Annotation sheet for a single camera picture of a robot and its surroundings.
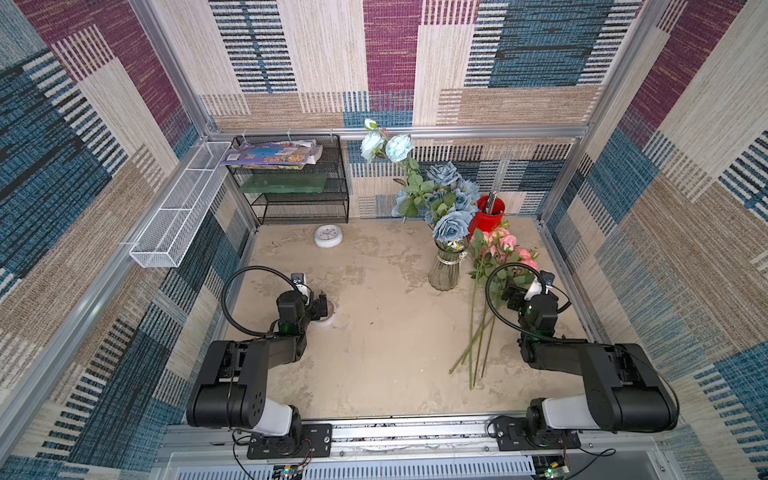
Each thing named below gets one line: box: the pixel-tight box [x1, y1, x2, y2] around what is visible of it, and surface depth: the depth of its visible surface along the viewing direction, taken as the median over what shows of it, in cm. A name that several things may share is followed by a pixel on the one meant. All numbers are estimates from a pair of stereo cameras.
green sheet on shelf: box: [240, 173, 327, 194], surface depth 101 cm
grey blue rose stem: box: [392, 162, 481, 243], surface depth 79 cm
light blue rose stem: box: [360, 118, 434, 193], surface depth 74 cm
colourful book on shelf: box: [220, 140, 323, 170], surface depth 83 cm
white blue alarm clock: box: [314, 224, 343, 248], surface depth 114 cm
